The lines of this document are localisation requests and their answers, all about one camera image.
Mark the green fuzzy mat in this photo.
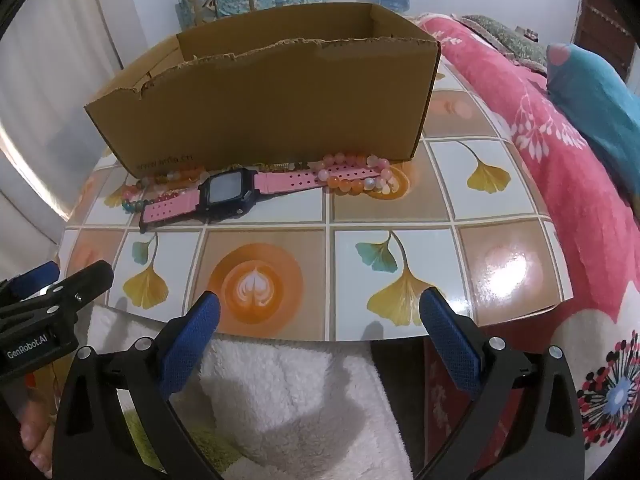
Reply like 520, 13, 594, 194
117, 407, 241, 472

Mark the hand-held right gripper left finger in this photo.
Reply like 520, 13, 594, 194
52, 290, 251, 480

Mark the white fluffy towel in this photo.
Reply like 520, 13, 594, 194
90, 305, 416, 480

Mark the brown wooden door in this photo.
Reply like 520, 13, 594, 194
572, 0, 640, 81

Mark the pink strap digital watch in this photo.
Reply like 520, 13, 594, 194
138, 167, 381, 235

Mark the grey patterned blanket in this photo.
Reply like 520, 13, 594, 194
460, 14, 548, 73

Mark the white curtain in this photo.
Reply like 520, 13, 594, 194
0, 0, 126, 246

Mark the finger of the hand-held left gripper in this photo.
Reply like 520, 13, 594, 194
30, 260, 117, 331
0, 260, 62, 307

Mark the pink floral blanket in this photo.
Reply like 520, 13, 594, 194
410, 12, 640, 480

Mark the person's left hand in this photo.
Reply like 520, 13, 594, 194
17, 400, 58, 468

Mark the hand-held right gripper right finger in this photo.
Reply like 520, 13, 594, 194
400, 287, 588, 480

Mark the orange pink bead bracelet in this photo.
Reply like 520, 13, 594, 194
310, 152, 396, 196
139, 164, 208, 187

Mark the multicolour bead bracelet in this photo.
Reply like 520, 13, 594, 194
121, 187, 201, 214

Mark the blue pillow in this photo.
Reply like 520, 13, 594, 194
545, 42, 640, 196

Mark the brown cardboard box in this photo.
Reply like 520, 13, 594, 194
82, 2, 442, 179

